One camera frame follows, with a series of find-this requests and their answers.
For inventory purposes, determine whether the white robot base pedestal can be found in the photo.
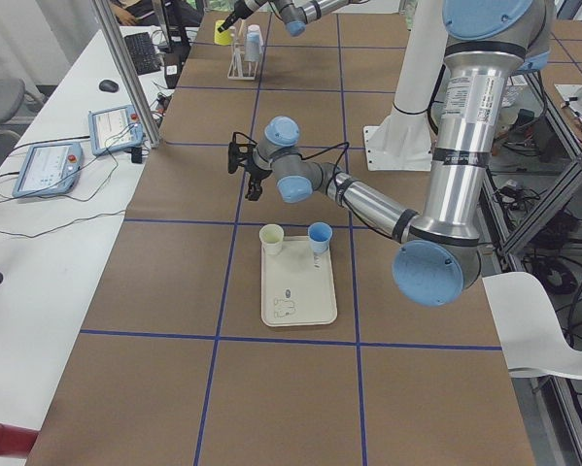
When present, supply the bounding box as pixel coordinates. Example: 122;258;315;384
363;0;447;172

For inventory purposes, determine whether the pink plastic cup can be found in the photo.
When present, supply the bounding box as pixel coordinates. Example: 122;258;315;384
246;24;262;45

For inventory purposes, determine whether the blue teach pendant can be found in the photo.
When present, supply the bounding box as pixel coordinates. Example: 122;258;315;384
12;142;84;198
87;105;144;156

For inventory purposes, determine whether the white wire cup rack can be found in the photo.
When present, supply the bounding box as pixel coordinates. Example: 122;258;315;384
227;19;264;81

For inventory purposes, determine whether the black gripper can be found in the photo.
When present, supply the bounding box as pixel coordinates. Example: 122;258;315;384
218;13;271;201

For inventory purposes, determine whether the white chair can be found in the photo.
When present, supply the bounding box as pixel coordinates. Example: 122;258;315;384
482;272;582;380

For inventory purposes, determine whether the yellow plastic cup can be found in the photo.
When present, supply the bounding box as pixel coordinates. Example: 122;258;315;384
214;19;232;46

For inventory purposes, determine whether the aluminium frame post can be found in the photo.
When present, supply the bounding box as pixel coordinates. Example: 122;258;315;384
90;0;160;149

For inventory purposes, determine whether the black keyboard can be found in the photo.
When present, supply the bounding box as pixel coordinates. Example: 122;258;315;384
123;32;160;76

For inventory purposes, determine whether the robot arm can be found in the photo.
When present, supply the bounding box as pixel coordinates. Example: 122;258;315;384
227;1;555;306
217;0;358;37

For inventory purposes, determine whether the red cylinder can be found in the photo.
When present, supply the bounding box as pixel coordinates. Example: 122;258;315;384
0;423;39;459

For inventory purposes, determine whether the light blue plastic cup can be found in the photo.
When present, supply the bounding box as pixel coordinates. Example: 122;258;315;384
244;40;261;63

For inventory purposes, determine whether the pale green plastic cup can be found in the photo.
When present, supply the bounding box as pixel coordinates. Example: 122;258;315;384
258;223;285;255

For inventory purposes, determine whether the black computer mouse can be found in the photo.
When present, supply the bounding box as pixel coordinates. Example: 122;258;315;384
98;80;120;93

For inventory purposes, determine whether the cream plastic tray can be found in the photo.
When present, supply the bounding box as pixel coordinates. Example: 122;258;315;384
261;236;337;327

